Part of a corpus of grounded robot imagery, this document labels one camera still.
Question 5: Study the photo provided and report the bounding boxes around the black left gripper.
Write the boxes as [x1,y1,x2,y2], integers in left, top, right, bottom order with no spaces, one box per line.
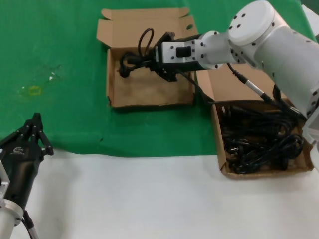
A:
[0,112,55,209]

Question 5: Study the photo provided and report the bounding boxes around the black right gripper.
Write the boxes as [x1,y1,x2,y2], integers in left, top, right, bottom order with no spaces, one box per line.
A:
[149,31,203,83]

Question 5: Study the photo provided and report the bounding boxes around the cardboard box with oval hole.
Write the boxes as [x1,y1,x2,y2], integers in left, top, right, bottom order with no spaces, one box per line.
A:
[96,7,199,109]

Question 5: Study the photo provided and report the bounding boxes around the green table cloth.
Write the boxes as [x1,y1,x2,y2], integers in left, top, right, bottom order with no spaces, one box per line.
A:
[0,0,319,160]

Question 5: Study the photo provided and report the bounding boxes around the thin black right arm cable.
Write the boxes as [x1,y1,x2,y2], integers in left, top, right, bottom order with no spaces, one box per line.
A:
[174,69,216,104]

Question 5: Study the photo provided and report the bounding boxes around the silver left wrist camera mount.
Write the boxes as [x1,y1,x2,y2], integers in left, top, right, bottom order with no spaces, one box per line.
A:
[0,159,11,201]

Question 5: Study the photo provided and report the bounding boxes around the cardboard box holding cords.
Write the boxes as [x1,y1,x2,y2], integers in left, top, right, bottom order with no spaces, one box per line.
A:
[193,62,315,179]

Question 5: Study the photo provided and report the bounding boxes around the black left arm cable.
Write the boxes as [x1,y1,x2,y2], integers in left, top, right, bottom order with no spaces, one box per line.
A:
[21,210,40,239]

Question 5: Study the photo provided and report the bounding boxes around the black cable with metal plug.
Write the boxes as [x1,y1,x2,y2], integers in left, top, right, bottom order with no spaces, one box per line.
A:
[226,62,308,120]

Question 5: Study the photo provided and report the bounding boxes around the black power cord pile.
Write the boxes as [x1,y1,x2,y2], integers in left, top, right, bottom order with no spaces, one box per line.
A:
[219,104,305,175]

